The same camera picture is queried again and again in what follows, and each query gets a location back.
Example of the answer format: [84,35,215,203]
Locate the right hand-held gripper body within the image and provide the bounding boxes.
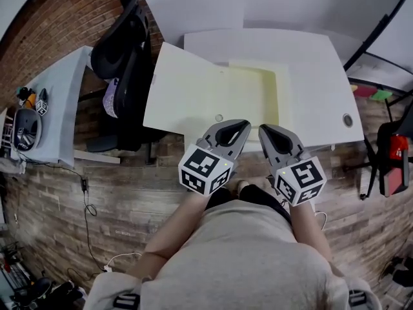
[265,147,327,206]

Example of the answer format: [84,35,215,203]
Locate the whiteboard on black stand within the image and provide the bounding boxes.
[342,0,413,95]

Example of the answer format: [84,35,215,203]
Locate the pale yellow cardboard sheet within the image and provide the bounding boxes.
[143,41,290,137]

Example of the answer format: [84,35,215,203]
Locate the white shelf rack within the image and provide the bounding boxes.
[0,108,14,151]

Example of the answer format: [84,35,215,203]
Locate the grey bowl-shaped holder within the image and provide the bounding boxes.
[12,108,43,151]

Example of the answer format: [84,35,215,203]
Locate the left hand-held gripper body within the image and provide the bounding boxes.
[177,138,239,196]

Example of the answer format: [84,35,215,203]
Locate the person's black trousers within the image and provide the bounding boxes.
[205,184,293,229]

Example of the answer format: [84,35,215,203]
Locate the red bag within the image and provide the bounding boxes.
[379,134,410,197]

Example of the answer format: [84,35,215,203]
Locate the spare hand-held gripper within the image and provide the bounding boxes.
[34,88,49,116]

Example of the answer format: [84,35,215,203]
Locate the black cable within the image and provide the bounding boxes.
[15,150,107,271]

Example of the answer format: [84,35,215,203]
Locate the person's left forearm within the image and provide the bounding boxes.
[124,191,207,280]

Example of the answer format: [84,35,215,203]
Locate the light blue table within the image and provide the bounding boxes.
[9,45,121,169]

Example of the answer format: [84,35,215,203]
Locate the green felt piece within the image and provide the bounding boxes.
[372,89,394,101]

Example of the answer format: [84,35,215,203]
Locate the black mesh office chair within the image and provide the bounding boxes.
[359,100,413,202]

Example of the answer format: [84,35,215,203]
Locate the person's right forearm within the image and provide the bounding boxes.
[288,203,343,277]

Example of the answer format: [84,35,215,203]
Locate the white table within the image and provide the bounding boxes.
[183,27,365,153]

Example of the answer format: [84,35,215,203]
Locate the person's grey shirt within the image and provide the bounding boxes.
[83,200,383,310]

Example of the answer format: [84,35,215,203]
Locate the orange and black tool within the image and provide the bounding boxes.
[15,87,36,108]

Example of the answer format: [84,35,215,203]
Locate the purple cloth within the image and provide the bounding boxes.
[102,78,121,118]

